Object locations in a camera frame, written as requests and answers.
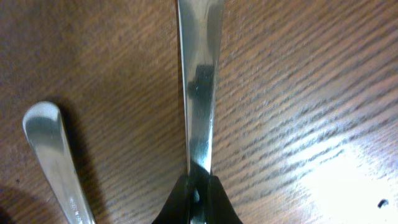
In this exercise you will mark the steel fork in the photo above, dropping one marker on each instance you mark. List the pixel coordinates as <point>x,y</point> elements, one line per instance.
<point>45,132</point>
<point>200,25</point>

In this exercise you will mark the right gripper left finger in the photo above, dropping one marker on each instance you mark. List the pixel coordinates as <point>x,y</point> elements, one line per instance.
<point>176,208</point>

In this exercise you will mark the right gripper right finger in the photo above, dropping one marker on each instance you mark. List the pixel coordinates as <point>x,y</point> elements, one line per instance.
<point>219,208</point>

